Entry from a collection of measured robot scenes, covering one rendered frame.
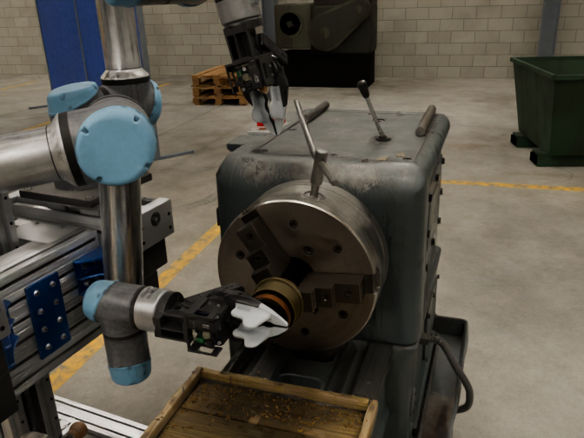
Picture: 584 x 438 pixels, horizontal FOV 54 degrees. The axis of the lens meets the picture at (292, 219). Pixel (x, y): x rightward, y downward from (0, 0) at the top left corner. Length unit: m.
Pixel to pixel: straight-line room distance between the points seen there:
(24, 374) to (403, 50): 10.16
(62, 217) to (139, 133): 0.65
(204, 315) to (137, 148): 0.28
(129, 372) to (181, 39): 11.43
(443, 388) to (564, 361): 1.27
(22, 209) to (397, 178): 0.95
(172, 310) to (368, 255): 0.35
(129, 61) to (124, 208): 0.49
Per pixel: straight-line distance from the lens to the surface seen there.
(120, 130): 0.90
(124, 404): 2.63
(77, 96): 1.42
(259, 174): 1.22
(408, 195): 1.14
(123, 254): 1.13
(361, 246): 1.02
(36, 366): 1.41
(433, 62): 11.06
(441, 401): 1.69
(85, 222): 1.47
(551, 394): 2.71
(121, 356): 1.09
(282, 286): 0.99
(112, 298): 1.04
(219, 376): 1.16
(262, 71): 1.05
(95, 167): 0.90
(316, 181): 1.04
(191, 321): 0.94
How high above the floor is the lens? 1.59
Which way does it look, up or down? 22 degrees down
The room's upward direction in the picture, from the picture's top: 2 degrees counter-clockwise
